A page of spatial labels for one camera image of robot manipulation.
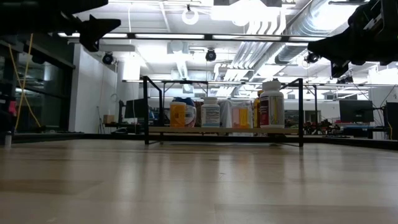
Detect orange translucent vial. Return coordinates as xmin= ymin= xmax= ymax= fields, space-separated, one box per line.
xmin=239 ymin=107 xmax=251 ymax=129
xmin=169 ymin=101 xmax=187 ymax=128

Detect pink translucent vial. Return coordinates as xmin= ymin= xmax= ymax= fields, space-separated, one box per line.
xmin=231 ymin=107 xmax=241 ymax=129

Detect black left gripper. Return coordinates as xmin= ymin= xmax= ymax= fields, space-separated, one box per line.
xmin=0 ymin=0 xmax=121 ymax=52

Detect large black monitor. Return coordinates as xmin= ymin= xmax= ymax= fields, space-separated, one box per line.
xmin=338 ymin=99 xmax=374 ymax=124

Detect black aluminium rig frame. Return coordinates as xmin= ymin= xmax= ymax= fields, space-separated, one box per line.
xmin=0 ymin=132 xmax=398 ymax=150

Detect white ring light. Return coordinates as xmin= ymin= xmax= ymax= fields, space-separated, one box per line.
xmin=181 ymin=7 xmax=200 ymax=26

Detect brown bottle with yellow cap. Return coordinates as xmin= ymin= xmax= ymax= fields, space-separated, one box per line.
xmin=253 ymin=90 xmax=262 ymax=128

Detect wooden shelf with black frame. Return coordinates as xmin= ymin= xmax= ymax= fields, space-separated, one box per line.
xmin=143 ymin=75 xmax=305 ymax=147

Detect overhead light bar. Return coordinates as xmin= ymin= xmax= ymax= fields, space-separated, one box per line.
xmin=58 ymin=32 xmax=330 ymax=44

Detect white pink-label bottle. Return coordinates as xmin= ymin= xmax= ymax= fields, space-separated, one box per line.
xmin=200 ymin=96 xmax=221 ymax=128

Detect white cloth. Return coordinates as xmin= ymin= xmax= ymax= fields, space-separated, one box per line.
xmin=219 ymin=100 xmax=254 ymax=137

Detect yellow power cable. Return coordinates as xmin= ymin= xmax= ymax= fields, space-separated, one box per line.
xmin=8 ymin=33 xmax=42 ymax=129

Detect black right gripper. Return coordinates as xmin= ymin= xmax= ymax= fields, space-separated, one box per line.
xmin=307 ymin=6 xmax=398 ymax=78

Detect blue-capped round medicine bottle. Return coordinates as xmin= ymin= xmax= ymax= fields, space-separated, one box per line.
xmin=172 ymin=96 xmax=197 ymax=128

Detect large white-capped red-label bottle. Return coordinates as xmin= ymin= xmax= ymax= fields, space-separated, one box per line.
xmin=259 ymin=79 xmax=285 ymax=129

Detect silver ventilation duct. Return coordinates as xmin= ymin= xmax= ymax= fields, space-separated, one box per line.
xmin=257 ymin=0 xmax=352 ymax=66

